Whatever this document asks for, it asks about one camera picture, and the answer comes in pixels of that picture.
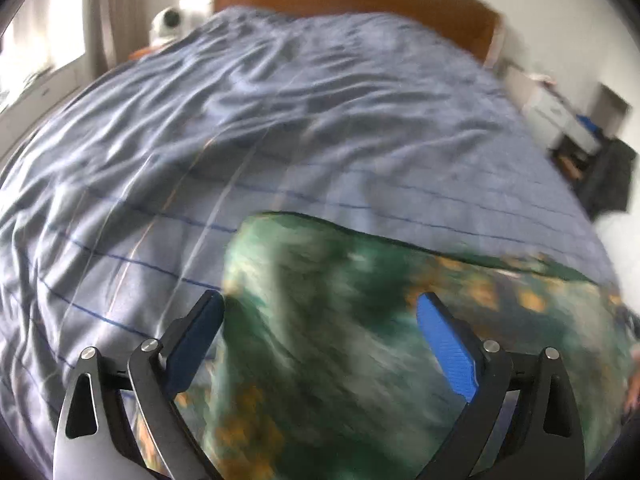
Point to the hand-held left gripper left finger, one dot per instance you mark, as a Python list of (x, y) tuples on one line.
[(195, 340)]

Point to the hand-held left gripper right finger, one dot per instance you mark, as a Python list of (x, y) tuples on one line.
[(445, 350)]

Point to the green printed jacket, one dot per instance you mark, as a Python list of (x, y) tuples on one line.
[(350, 335)]

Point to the dark clothes on chair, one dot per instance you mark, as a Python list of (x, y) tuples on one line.
[(612, 175)]

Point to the blue checked bed cover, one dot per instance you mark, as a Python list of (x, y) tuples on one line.
[(250, 135)]

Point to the white desk cabinet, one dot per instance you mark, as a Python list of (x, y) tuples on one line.
[(550, 110)]

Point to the white round device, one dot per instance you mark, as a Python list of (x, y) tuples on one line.
[(167, 22)]

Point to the beige curtain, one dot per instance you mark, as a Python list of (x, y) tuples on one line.
[(115, 10)]

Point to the window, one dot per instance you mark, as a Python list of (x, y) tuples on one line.
[(40, 35)]

